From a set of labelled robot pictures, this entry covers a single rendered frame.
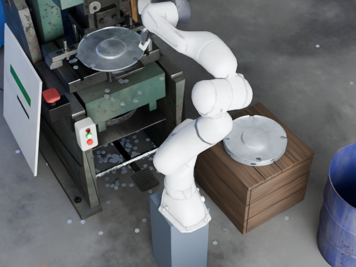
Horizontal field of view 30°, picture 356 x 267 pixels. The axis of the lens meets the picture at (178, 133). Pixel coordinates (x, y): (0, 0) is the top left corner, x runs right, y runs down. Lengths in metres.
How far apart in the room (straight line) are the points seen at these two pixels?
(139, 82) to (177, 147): 0.64
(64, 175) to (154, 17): 1.29
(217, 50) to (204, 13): 2.20
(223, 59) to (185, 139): 0.33
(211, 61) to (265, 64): 1.85
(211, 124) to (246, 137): 0.85
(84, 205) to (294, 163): 1.02
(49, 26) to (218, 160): 0.97
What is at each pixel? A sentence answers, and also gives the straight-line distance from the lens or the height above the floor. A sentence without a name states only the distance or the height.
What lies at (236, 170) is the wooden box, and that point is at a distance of 2.96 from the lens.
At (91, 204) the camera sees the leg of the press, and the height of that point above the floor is 0.06.
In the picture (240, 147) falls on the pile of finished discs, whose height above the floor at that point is 0.38.
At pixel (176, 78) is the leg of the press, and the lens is 2.97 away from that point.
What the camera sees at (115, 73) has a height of 0.78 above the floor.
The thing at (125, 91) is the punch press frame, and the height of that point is 0.62.
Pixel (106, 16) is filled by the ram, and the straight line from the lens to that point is 2.79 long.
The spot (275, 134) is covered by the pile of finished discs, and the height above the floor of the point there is 0.38.
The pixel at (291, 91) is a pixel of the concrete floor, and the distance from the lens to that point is 3.87.
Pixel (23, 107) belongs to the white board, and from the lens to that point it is 3.40.
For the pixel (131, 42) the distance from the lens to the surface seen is 2.91.
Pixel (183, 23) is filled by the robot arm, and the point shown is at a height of 1.13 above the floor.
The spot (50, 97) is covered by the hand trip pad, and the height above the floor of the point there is 0.76.
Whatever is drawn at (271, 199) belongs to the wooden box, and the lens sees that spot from 3.11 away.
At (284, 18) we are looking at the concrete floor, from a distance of 4.40.
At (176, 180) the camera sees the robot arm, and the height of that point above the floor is 0.65.
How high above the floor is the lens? 2.60
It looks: 46 degrees down
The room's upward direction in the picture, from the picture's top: straight up
